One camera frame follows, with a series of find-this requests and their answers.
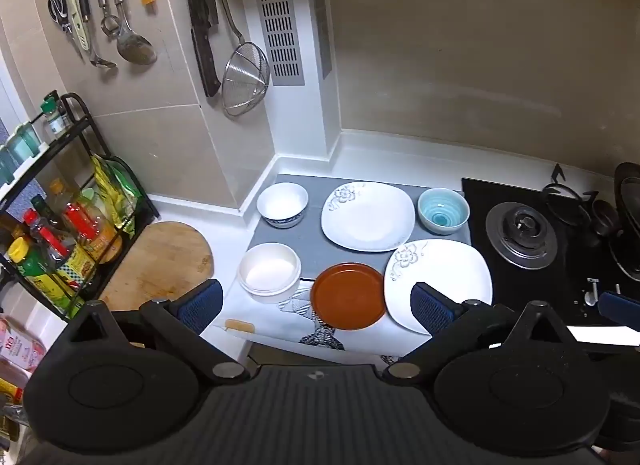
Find brown round plate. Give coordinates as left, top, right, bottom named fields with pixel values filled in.
left=310, top=262, right=387, bottom=331

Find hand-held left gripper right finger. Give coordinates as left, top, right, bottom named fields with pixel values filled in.
left=382, top=281, right=592, bottom=386

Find teal jar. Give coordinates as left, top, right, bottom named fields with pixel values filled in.
left=0, top=142, right=17, bottom=184
left=12, top=122, right=42, bottom=164

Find green cap spice bottle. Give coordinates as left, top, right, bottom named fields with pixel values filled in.
left=40, top=92, right=71, bottom=141

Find red cap orange bottle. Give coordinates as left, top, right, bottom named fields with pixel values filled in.
left=65, top=202, right=124, bottom=264

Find pink food packet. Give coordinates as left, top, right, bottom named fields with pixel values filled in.
left=0, top=317, right=49, bottom=377

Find steel serving spoon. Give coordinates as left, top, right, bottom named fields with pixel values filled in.
left=106, top=0, right=158, bottom=66

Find pale green peeler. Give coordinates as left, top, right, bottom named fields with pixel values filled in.
left=67, top=0, right=91, bottom=53

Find steel stove burner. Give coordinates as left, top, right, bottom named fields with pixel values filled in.
left=485, top=202, right=559, bottom=271

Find steel mesh strainer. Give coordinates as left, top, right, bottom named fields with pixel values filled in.
left=202, top=0, right=271, bottom=117

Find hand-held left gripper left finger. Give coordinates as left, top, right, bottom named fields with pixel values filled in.
left=47, top=278, right=252, bottom=386

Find yellow green snack packet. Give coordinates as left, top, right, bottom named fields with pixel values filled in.
left=90, top=155, right=138, bottom=239

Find black pan support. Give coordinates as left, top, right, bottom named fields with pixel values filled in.
left=542, top=164, right=621, bottom=238

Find red cap dark sauce bottle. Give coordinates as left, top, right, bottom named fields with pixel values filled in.
left=22, top=209, right=76, bottom=272

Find yellow cap green bottle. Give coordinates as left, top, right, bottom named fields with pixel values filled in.
left=7, top=236, right=71, bottom=312

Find white square floral plate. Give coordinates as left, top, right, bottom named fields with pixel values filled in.
left=320, top=182, right=417, bottom=252
left=383, top=239, right=494, bottom=336

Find black wok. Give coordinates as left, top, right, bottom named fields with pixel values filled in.
left=607, top=162, right=640, bottom=281

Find steel bottle opener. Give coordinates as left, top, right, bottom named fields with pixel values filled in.
left=100, top=0, right=121, bottom=38

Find black wire rack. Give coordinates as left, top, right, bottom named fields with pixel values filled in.
left=0, top=92, right=161, bottom=321

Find grey ribbed mat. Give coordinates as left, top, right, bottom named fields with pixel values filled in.
left=247, top=174, right=472, bottom=282

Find white bowl blue pattern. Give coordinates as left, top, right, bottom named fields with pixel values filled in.
left=256, top=182, right=309, bottom=229

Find black cleaver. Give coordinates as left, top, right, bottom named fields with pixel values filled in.
left=179, top=0, right=222, bottom=98

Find white printed cloth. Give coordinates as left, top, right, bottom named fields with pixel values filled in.
left=210, top=279, right=436, bottom=371

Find round wooden cutting board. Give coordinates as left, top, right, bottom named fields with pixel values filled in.
left=97, top=221, right=215, bottom=313

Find black gas stove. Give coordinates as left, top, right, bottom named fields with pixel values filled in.
left=461, top=178, right=640, bottom=331

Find narrow grey vent grille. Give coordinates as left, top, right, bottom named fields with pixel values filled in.
left=307, top=0, right=333, bottom=80

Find teal glazed bowl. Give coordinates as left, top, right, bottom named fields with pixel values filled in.
left=417, top=188, right=470, bottom=234

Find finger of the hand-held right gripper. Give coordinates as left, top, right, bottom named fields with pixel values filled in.
left=597, top=290, right=640, bottom=333

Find black handled scissors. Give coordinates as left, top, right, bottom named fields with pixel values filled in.
left=47, top=0, right=73, bottom=33

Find plain white bowl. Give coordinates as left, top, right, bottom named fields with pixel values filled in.
left=238, top=242, right=302, bottom=304

